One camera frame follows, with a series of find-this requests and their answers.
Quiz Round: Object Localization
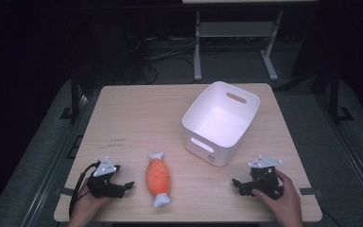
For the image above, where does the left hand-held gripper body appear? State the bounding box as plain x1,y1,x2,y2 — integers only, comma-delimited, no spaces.
86,156,127,200

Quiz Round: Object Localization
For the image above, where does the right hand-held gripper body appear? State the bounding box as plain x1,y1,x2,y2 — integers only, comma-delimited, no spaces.
239,154,285,201

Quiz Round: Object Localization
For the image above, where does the orange plush meat toy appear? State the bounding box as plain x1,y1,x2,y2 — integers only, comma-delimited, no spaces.
145,151,172,209

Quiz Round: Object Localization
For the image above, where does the white plastic bin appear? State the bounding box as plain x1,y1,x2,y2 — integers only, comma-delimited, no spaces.
181,80,261,167

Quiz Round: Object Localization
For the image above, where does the person's right hand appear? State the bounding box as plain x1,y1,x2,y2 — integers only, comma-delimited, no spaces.
251,169,304,227

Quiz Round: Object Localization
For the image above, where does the person's left hand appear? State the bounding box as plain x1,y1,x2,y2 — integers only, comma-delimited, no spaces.
67,181,112,227

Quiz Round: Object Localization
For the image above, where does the grey metal stand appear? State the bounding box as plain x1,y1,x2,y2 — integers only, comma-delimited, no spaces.
192,9,285,82

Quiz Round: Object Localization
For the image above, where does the black cable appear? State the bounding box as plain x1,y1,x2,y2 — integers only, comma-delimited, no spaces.
68,161,101,219

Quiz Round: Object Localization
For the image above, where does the black metal post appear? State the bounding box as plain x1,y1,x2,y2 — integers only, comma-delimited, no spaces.
60,70,83,122
327,67,355,124

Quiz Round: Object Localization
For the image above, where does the bundle of floor cables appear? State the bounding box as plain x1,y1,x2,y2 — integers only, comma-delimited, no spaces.
127,32,199,84

